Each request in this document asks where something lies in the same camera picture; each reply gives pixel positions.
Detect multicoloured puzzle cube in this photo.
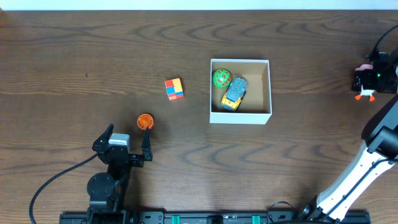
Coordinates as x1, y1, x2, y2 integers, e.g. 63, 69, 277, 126
165, 78, 184, 101

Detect white cardboard box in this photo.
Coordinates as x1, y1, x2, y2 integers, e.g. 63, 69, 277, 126
210, 58, 272, 124

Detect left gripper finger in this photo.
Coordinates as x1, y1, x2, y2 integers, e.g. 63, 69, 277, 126
141, 128, 153, 161
92, 124, 114, 152

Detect left black cable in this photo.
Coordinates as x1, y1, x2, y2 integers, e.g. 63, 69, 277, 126
29, 152, 100, 224

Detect yellow grey toy truck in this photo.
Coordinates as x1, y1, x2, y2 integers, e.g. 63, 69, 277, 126
220, 77, 248, 111

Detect black cable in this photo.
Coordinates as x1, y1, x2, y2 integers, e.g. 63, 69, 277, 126
366, 24, 398, 62
29, 152, 100, 224

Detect right black cable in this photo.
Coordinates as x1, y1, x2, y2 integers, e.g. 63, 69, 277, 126
366, 24, 398, 62

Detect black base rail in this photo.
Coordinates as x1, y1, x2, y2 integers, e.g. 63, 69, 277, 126
58, 208, 371, 224

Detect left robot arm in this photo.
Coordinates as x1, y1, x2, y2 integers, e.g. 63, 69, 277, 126
87, 124, 153, 212

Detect orange lattice ball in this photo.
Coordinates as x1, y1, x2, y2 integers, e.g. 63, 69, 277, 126
137, 113, 154, 130

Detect pink white duck toy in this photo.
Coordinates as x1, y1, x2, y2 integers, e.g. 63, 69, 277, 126
355, 64, 375, 102

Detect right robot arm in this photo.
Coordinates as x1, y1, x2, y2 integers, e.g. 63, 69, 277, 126
295, 48, 397, 223

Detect green ball with red numbers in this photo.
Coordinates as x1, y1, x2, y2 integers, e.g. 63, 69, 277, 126
212, 68, 232, 88

